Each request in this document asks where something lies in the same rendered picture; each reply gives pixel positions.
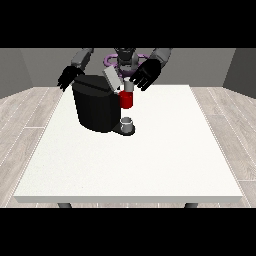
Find small grey cup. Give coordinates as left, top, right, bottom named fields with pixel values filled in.
left=120, top=116, right=135, bottom=134

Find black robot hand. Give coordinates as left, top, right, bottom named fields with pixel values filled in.
left=128, top=58, right=163, bottom=92
left=56, top=65, right=86, bottom=93

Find black coffee machine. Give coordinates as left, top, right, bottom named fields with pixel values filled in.
left=71, top=74, right=136, bottom=137

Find grey robot trunk purple rings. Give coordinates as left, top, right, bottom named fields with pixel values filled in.
left=103, top=48, right=150, bottom=76

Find small grey coffee pod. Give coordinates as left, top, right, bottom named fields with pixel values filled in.
left=123, top=76, right=135, bottom=93

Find red pod holder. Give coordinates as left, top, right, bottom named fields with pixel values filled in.
left=119, top=90, right=134, bottom=110

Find pale grey machine lid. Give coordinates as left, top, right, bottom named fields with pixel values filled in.
left=102, top=65, right=124, bottom=92

